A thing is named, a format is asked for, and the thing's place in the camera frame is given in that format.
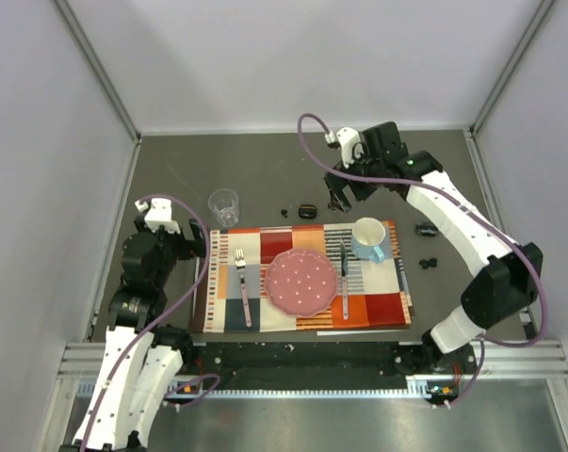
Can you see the clear plastic cup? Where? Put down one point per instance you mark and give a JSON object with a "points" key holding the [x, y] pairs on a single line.
{"points": [[224, 204]]}

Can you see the fork with pink handle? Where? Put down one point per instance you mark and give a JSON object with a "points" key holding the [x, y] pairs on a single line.
{"points": [[240, 265]]}

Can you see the aluminium frame profile front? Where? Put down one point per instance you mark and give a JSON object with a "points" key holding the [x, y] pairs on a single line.
{"points": [[545, 360]]}

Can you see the pink dotted plate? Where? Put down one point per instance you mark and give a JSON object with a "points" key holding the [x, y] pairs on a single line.
{"points": [[301, 283]]}

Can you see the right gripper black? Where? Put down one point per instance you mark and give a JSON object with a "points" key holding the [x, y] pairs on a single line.
{"points": [[335, 185]]}

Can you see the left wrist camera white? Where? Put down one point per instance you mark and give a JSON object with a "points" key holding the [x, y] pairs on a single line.
{"points": [[156, 214]]}

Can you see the knife with pink handle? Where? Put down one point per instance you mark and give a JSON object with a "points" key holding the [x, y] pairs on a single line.
{"points": [[344, 280]]}

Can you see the white blue mug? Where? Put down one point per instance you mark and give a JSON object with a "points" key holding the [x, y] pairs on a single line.
{"points": [[367, 236]]}

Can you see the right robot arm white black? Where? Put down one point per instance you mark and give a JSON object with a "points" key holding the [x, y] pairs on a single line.
{"points": [[503, 271]]}

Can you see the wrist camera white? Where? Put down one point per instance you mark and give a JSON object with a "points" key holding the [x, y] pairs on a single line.
{"points": [[348, 141], [156, 214]]}

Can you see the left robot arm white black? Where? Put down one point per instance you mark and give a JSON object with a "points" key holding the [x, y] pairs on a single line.
{"points": [[141, 354]]}

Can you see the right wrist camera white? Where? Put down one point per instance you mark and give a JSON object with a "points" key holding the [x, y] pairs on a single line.
{"points": [[348, 141]]}

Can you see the black earbud charging case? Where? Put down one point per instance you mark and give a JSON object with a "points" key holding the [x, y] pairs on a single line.
{"points": [[307, 211]]}

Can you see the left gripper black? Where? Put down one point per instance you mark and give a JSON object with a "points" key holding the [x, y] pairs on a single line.
{"points": [[196, 247]]}

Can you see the colourful patchwork placemat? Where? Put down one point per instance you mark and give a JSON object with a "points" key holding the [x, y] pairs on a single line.
{"points": [[379, 296]]}

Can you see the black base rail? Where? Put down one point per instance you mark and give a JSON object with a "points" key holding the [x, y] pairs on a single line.
{"points": [[323, 366]]}

